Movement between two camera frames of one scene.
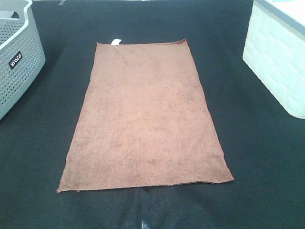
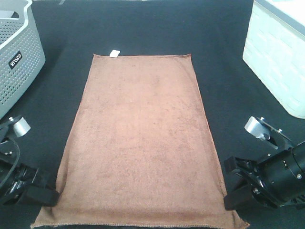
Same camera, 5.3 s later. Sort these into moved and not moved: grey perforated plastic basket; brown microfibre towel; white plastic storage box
Moved: brown microfibre towel
Not moved: grey perforated plastic basket; white plastic storage box
